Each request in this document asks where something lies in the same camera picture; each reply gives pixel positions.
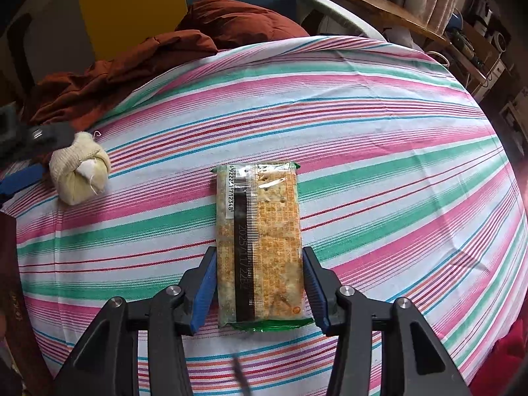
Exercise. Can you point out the wooden side table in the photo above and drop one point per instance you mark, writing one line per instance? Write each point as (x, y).
(371, 8)

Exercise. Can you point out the cluttered storage rack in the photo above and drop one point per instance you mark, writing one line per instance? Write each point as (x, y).
(482, 41)

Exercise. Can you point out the striped tablecloth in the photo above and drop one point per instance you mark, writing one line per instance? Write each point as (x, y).
(371, 152)

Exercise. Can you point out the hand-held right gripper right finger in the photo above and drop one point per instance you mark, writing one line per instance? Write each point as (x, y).
(314, 293)

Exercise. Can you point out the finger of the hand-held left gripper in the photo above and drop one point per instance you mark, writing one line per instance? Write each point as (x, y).
(20, 183)
(45, 136)

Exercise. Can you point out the maroon jacket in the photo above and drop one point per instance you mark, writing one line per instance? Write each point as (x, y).
(123, 70)

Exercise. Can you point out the beige sock roll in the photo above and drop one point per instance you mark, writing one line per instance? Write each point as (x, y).
(78, 173)

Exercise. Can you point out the cracker packet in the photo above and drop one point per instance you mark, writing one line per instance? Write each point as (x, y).
(268, 222)

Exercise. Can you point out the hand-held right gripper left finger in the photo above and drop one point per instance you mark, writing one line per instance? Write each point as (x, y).
(205, 293)

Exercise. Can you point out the red cloth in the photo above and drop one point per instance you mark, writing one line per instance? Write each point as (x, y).
(509, 350)

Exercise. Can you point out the grey yellow blue armchair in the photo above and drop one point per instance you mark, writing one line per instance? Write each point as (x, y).
(132, 8)

